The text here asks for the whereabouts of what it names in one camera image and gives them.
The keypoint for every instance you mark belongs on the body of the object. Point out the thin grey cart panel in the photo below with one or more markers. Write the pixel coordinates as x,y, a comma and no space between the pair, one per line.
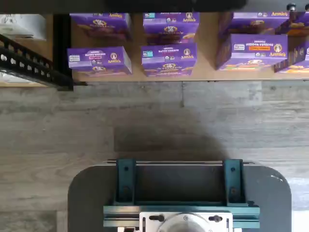
178,162

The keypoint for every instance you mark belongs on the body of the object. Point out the purple Annie's bunny grahams box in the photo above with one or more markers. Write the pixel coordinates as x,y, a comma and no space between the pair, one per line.
169,56
96,58

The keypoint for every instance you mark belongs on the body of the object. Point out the teal aluminium crossbar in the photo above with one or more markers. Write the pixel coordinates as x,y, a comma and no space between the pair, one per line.
120,213

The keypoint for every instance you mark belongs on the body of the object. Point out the black metal shelf beam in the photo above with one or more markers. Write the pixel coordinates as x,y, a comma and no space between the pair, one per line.
48,6

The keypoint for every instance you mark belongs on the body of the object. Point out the purple Annie's snack box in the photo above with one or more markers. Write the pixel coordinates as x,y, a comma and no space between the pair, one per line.
297,58
170,29
298,24
101,25

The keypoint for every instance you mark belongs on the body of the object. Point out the teal metal bracket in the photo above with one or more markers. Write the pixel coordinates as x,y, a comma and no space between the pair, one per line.
125,181
233,181

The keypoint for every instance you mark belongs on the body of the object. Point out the grey robot base cart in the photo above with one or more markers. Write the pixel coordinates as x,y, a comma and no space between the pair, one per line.
91,193

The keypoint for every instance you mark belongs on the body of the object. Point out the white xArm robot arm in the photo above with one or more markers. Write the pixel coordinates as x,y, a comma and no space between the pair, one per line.
183,227

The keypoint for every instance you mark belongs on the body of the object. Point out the purple Annie's hidden veggies box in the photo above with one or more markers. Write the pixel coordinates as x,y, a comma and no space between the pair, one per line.
251,24
258,49

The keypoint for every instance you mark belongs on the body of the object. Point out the black perforated shelf rail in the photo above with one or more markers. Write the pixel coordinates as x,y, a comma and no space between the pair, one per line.
24,61

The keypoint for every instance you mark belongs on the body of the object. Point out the white paper carton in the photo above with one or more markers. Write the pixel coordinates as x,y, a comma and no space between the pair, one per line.
24,26

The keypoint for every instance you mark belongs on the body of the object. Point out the silver robot mounting plate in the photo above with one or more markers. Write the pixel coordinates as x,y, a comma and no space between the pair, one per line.
147,224

